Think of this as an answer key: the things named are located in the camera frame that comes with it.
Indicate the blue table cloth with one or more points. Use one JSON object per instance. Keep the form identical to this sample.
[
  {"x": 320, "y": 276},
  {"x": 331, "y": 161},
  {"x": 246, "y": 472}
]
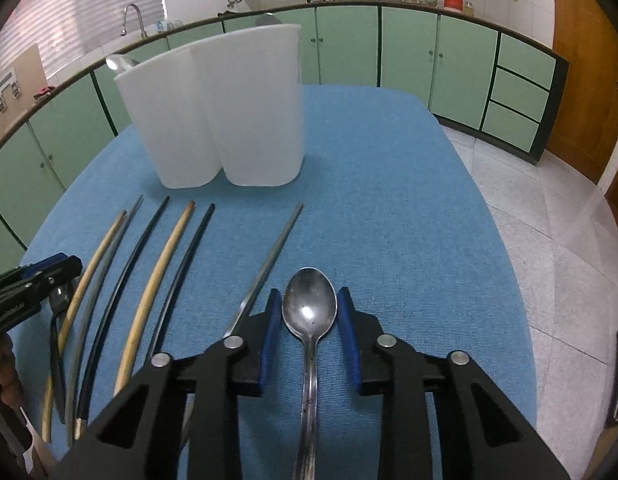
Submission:
[{"x": 383, "y": 205}]

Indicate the steel spoon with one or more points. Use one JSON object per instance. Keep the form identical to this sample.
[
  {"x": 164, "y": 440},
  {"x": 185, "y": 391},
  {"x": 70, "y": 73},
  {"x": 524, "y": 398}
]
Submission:
[
  {"x": 309, "y": 312},
  {"x": 120, "y": 63}
]

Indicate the person's left hand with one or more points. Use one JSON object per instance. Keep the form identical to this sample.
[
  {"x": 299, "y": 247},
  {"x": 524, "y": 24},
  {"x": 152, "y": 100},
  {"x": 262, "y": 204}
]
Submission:
[{"x": 11, "y": 388}]

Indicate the steel spoon in holder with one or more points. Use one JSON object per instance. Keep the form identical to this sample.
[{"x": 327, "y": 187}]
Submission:
[{"x": 120, "y": 63}]

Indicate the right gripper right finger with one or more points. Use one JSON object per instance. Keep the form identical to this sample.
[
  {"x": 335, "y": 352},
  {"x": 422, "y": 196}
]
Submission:
[{"x": 441, "y": 417}]

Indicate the window blinds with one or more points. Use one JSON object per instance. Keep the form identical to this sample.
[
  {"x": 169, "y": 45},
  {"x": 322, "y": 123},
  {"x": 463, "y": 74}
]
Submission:
[{"x": 66, "y": 30}]

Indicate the bamboo chopstick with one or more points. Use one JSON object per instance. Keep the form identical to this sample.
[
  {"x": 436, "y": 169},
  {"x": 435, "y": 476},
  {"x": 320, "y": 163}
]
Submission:
[
  {"x": 133, "y": 340},
  {"x": 76, "y": 299}
]

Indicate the white double utensil holder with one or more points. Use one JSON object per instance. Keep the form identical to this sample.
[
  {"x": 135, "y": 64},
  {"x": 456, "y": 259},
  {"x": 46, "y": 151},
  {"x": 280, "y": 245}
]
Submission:
[{"x": 229, "y": 104}]

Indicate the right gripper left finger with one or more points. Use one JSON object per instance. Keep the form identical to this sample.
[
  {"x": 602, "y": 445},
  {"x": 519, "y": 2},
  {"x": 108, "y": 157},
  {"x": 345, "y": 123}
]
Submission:
[{"x": 138, "y": 434}]

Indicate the grey metal chopstick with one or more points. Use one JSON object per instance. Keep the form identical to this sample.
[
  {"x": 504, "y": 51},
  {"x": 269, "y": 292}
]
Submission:
[
  {"x": 102, "y": 268},
  {"x": 256, "y": 285}
]

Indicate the cardboard box on counter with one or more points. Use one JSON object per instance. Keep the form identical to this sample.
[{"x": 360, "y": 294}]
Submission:
[{"x": 19, "y": 82}]

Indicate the black chopstick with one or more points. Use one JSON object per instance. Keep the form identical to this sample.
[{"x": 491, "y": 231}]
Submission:
[
  {"x": 83, "y": 408},
  {"x": 175, "y": 288}
]

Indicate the steel utensil in holder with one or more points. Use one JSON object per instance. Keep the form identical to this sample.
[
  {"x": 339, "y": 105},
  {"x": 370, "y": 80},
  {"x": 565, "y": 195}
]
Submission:
[{"x": 267, "y": 19}]

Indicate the green lower kitchen cabinets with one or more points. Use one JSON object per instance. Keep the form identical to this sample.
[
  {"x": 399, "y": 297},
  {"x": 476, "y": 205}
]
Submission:
[{"x": 477, "y": 77}]

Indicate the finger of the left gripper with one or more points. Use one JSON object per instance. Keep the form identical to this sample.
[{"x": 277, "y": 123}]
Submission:
[
  {"x": 23, "y": 299},
  {"x": 22, "y": 273}
]

